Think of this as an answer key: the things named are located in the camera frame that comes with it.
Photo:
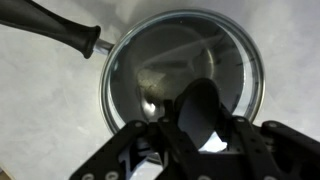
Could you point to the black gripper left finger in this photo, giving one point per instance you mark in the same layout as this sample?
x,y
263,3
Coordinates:
x,y
113,156

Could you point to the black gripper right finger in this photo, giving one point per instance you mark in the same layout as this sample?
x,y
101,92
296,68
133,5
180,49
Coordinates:
x,y
276,150

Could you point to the glass lid with black knob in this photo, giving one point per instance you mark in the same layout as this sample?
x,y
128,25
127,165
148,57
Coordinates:
x,y
200,113

